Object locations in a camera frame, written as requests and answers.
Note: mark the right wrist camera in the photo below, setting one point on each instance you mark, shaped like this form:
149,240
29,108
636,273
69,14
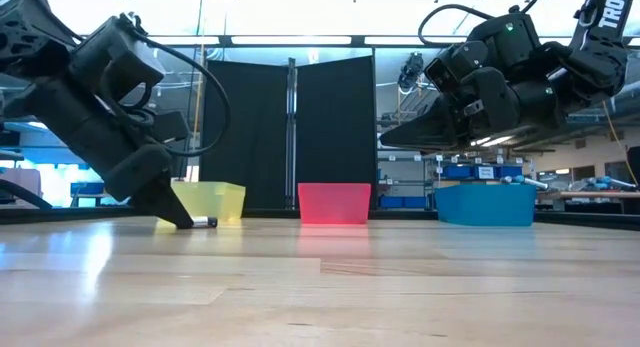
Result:
455,67

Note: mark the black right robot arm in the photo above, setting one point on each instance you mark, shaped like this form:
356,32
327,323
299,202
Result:
600,62

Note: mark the red plastic bin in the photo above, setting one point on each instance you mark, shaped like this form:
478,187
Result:
334,204

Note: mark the blue plastic bin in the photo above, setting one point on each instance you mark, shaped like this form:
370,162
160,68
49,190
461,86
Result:
485,204

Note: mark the black hanging device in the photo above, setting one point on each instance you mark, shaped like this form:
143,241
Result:
412,69

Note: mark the blue storage bin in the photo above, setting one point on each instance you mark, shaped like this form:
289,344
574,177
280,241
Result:
400,202
87,188
457,172
509,171

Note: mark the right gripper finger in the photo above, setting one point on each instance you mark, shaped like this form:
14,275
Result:
430,129

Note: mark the black aluminium table frame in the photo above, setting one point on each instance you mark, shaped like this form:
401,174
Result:
75,214

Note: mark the wooden workbench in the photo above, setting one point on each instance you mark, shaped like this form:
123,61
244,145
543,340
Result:
590,194

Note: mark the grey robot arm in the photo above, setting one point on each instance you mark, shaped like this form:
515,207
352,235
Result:
615,182
530,182

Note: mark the yellow plastic bin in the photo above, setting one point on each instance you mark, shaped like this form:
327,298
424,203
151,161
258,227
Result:
220,199

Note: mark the black folding screen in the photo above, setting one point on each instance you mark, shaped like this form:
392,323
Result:
250,137

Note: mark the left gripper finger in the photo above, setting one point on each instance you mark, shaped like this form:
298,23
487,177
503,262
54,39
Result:
165,202

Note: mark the silver battery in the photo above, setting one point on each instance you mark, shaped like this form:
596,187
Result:
207,222

